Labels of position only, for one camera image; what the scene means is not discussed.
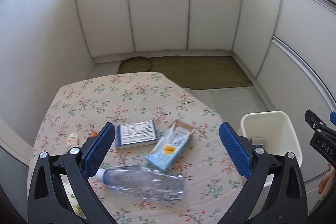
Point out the small wrapper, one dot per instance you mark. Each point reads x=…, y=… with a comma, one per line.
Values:
x=72, y=141

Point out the white plastic trash bin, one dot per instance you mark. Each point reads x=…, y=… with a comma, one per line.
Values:
x=276, y=131

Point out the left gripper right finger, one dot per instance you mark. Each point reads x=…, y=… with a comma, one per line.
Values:
x=274, y=191

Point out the green woven floor mat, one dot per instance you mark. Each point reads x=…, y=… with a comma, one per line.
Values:
x=201, y=72

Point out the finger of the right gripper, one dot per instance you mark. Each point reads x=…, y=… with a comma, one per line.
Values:
x=320, y=128

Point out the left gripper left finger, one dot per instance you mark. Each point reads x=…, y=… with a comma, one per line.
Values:
x=60, y=191

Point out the clear plastic water bottle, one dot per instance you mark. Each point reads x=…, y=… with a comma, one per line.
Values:
x=142, y=183

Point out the light blue carton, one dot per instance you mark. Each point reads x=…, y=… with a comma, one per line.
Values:
x=170, y=147

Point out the floral tablecloth table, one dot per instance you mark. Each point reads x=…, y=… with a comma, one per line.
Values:
x=211, y=180

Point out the person's right hand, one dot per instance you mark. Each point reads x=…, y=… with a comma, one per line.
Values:
x=325, y=184

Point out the blue white flat box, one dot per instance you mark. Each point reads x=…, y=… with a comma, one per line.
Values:
x=136, y=134

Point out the white kitchen cabinets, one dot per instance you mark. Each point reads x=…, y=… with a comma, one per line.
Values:
x=286, y=46

